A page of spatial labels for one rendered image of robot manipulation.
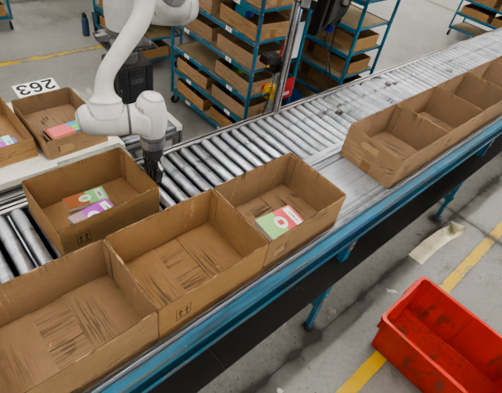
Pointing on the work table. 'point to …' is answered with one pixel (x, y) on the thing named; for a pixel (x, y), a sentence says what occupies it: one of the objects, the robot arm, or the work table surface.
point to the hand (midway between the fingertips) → (153, 185)
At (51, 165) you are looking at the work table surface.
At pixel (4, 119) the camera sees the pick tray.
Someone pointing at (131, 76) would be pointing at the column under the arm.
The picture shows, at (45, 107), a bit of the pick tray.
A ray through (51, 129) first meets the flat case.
